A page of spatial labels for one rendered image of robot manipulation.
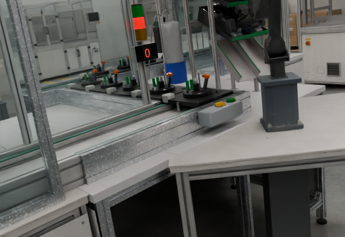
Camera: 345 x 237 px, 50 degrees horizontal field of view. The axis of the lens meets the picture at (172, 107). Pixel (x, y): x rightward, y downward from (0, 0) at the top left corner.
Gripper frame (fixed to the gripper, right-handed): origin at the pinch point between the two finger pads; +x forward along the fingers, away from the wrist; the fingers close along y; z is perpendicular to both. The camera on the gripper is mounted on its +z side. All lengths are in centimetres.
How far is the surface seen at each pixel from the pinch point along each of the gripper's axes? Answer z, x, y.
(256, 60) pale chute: -18.0, 10.5, -17.6
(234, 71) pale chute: -20.9, 3.9, 4.7
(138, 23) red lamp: 10.0, 6.2, 47.9
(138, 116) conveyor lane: -29, 13, 57
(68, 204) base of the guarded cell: -46, -25, 103
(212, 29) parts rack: 2.2, 8.1, 7.6
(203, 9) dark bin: 14.0, 15.0, 4.8
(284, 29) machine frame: 4, 83, -127
